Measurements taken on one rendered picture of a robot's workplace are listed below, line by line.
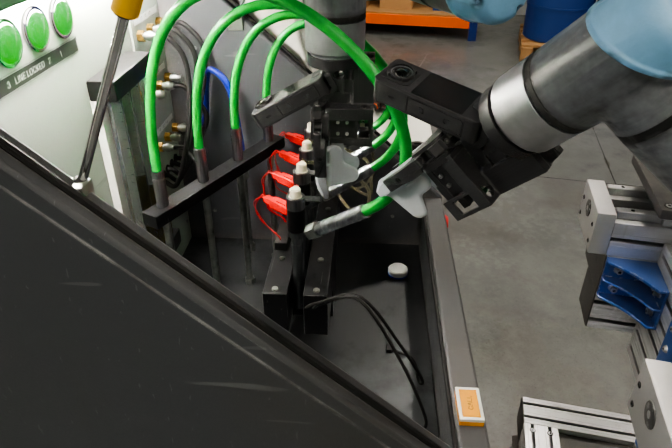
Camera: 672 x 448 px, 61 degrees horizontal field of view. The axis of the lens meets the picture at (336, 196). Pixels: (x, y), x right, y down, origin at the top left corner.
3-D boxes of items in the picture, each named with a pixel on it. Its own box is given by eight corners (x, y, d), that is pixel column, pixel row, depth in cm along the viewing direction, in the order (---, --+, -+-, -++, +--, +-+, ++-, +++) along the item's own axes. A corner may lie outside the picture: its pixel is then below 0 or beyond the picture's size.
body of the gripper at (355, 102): (372, 152, 75) (375, 62, 68) (306, 151, 75) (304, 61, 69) (372, 129, 81) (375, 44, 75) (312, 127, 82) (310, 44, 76)
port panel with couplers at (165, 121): (174, 178, 103) (145, 1, 88) (155, 177, 103) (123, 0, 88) (193, 147, 114) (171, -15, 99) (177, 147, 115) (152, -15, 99)
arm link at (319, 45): (301, 24, 67) (308, 9, 74) (302, 63, 69) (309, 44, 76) (365, 25, 66) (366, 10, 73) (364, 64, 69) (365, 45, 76)
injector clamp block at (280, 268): (328, 367, 93) (327, 295, 86) (267, 364, 94) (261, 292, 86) (339, 246, 123) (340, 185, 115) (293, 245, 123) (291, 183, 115)
